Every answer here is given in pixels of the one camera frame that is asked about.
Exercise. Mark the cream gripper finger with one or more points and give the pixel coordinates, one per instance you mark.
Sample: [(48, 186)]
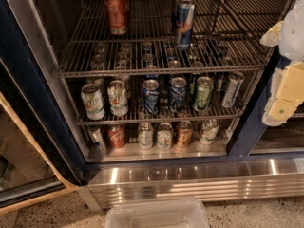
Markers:
[(287, 94), (272, 37)]

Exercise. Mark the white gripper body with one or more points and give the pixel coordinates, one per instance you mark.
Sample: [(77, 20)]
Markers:
[(294, 32)]

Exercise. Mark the red coke can front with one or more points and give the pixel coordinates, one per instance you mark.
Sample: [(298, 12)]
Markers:
[(116, 14)]

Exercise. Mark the stainless fridge base grille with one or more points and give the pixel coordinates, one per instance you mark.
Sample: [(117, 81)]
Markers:
[(218, 181)]

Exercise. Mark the blue red bull can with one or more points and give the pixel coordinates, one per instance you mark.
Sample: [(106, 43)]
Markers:
[(184, 23)]

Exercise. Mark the blue soda can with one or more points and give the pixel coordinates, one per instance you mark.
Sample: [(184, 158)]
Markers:
[(177, 93)]

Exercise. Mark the orange brown can bottom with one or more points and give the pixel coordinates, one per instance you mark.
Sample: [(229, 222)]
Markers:
[(184, 134)]

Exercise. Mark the blue pepsi can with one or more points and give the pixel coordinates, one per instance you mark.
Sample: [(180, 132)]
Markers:
[(150, 96)]

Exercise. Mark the white green soda can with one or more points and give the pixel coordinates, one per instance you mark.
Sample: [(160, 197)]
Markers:
[(117, 98)]

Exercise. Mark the red can bottom shelf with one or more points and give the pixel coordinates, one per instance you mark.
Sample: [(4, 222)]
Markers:
[(115, 134)]

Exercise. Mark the white green 7up can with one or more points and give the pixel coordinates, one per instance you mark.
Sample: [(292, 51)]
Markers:
[(93, 102)]

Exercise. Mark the silver can bottom left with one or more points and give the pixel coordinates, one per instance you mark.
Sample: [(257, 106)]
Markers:
[(96, 136)]

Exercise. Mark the glass fridge door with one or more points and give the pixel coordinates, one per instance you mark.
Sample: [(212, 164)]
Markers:
[(27, 176)]

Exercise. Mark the clear plastic bin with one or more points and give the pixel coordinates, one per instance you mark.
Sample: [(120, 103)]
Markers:
[(178, 213)]

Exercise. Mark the top wire shelf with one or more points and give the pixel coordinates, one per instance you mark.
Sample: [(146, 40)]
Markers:
[(225, 37)]

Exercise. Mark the wire shelf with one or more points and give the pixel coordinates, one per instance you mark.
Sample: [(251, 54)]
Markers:
[(135, 112), (225, 37)]

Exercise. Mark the middle wire shelf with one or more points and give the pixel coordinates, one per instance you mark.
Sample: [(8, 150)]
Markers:
[(135, 112)]

